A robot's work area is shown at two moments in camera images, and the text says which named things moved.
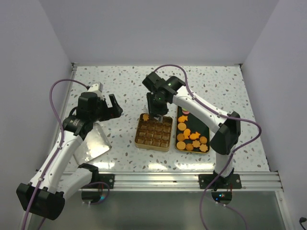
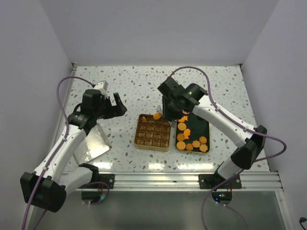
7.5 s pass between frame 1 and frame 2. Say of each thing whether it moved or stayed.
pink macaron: stayed
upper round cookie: stayed
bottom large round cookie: stayed
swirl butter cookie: stayed
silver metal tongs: moved
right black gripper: moved
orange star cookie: stayed
